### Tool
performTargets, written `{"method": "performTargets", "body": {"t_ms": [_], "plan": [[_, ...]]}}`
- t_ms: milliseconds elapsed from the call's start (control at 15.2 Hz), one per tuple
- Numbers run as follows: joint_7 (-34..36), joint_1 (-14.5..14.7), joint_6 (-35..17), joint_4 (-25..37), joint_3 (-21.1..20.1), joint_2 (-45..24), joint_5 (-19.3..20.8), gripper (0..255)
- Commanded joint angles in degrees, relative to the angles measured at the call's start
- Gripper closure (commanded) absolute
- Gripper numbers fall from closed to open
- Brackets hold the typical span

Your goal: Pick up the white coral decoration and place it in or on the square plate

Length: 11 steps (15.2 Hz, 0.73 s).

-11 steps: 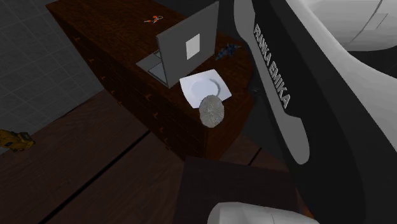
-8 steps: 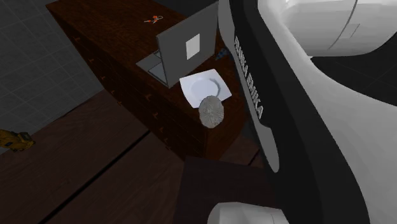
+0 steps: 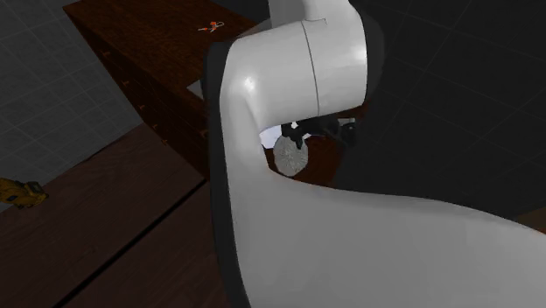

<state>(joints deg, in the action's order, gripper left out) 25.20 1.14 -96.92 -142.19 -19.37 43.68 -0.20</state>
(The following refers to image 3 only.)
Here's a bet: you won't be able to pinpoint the dark brown wooden dresser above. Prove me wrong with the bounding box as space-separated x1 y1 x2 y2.
62 0 370 190

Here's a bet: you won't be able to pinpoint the yellow boxy toy vehicle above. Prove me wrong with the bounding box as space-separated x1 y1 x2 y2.
0 177 50 211

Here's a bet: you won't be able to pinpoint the orange-handled scissors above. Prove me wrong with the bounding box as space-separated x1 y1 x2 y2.
197 20 226 34

